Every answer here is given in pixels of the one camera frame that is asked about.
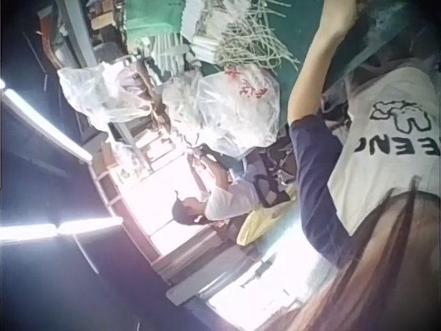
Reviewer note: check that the person's left hand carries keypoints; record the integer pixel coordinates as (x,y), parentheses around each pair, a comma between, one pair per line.
(339,19)

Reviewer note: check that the yellow bag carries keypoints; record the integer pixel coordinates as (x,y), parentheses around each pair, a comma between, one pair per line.
(258,220)

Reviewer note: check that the stack of green mesh sheets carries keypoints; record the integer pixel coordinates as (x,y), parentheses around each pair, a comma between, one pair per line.
(151,15)

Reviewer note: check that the cluttered storage shelf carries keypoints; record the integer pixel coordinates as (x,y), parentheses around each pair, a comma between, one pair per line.
(76,31)

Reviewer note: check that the fluorescent tube lamp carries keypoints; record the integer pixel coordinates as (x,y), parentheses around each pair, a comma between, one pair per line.
(44,120)
(58,229)

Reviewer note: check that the person's left fingers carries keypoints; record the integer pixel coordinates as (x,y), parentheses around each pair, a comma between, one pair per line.
(352,15)

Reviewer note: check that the clear plastic bag red print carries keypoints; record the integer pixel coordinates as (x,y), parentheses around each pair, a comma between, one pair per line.
(231,110)

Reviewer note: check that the bundle of white sticks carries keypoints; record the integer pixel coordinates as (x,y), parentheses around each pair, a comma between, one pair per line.
(169,53)

